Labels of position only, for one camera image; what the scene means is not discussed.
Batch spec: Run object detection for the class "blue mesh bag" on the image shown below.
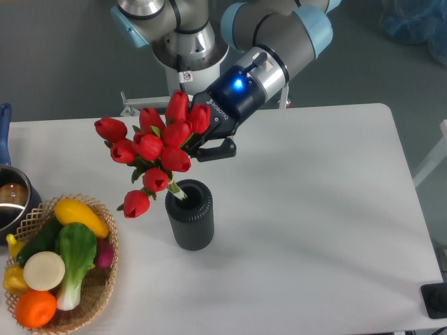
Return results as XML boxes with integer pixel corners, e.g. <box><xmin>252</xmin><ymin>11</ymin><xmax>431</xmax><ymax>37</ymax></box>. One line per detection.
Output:
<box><xmin>379</xmin><ymin>1</ymin><xmax>446</xmax><ymax>66</ymax></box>

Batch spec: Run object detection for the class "black cable on pedestal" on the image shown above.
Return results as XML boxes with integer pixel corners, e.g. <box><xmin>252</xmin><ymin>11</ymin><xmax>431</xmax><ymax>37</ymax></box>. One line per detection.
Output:
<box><xmin>175</xmin><ymin>54</ymin><xmax>193</xmax><ymax>114</ymax></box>

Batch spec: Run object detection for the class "orange fruit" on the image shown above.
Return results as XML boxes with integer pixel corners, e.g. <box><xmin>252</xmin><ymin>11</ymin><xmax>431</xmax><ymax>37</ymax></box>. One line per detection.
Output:
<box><xmin>15</xmin><ymin>290</ymin><xmax>57</xmax><ymax>328</ymax></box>

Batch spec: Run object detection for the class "yellow banana tip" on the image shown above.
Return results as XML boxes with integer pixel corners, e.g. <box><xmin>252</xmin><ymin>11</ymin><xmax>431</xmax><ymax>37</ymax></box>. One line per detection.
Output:
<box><xmin>6</xmin><ymin>234</ymin><xmax>25</xmax><ymax>259</ymax></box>

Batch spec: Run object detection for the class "woven wicker basket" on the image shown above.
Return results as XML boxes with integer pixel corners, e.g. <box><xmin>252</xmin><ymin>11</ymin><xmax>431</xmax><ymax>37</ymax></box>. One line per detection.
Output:
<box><xmin>14</xmin><ymin>194</ymin><xmax>119</xmax><ymax>334</ymax></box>

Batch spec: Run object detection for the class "dark grey ribbed vase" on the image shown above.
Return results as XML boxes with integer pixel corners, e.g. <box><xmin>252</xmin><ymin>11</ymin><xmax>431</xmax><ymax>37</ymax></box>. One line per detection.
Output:
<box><xmin>165</xmin><ymin>179</ymin><xmax>214</xmax><ymax>251</ymax></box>

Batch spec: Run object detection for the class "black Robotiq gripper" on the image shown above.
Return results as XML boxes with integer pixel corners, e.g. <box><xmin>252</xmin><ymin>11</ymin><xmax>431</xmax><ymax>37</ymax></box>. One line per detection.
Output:
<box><xmin>190</xmin><ymin>65</ymin><xmax>265</xmax><ymax>162</ymax></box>

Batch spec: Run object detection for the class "yellow bell pepper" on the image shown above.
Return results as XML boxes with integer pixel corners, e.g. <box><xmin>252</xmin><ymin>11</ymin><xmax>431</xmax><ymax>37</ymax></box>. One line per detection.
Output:
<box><xmin>3</xmin><ymin>264</ymin><xmax>30</xmax><ymax>296</ymax></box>

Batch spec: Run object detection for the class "dark blue saucepan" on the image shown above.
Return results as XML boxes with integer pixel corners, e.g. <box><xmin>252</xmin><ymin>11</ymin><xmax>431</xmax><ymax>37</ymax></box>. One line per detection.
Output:
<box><xmin>1</xmin><ymin>103</ymin><xmax>41</xmax><ymax>246</ymax></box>

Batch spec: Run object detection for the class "green bok choy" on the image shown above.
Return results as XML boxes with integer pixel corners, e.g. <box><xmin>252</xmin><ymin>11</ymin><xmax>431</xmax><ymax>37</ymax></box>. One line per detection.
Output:
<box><xmin>56</xmin><ymin>223</ymin><xmax>97</xmax><ymax>311</ymax></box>

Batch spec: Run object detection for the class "magenta radish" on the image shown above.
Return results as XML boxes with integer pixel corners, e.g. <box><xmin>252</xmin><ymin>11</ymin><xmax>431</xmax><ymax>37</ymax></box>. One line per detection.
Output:
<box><xmin>94</xmin><ymin>239</ymin><xmax>115</xmax><ymax>269</ymax></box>

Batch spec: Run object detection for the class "black device at table edge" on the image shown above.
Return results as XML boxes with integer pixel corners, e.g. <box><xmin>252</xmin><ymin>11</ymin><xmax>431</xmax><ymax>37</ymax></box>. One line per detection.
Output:
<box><xmin>420</xmin><ymin>283</ymin><xmax>446</xmax><ymax>320</ymax></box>

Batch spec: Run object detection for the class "yellow squash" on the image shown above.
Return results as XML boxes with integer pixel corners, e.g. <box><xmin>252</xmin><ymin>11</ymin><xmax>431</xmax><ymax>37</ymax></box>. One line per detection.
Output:
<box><xmin>54</xmin><ymin>198</ymin><xmax>109</xmax><ymax>239</ymax></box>

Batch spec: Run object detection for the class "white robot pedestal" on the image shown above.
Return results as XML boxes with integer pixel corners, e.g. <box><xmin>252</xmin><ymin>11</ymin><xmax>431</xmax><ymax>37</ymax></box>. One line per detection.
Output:
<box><xmin>119</xmin><ymin>19</ymin><xmax>291</xmax><ymax>117</ymax></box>

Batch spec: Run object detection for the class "white furniture frame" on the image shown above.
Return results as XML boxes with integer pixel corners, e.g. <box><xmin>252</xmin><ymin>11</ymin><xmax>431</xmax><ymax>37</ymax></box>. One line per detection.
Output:
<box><xmin>412</xmin><ymin>119</ymin><xmax>446</xmax><ymax>188</ymax></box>

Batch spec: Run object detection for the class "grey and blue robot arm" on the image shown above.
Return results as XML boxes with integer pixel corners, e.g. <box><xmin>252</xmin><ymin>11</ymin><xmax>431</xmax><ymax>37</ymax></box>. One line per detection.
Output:
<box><xmin>110</xmin><ymin>1</ymin><xmax>337</xmax><ymax>161</ymax></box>

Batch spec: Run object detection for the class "red tulip bouquet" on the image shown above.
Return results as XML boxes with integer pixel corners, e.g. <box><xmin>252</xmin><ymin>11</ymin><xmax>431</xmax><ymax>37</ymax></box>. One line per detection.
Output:
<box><xmin>94</xmin><ymin>90</ymin><xmax>211</xmax><ymax>218</ymax></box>

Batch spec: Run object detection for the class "dark green cucumber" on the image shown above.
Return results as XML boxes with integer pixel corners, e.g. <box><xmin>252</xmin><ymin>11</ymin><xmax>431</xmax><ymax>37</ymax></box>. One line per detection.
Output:
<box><xmin>16</xmin><ymin>216</ymin><xmax>63</xmax><ymax>267</ymax></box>

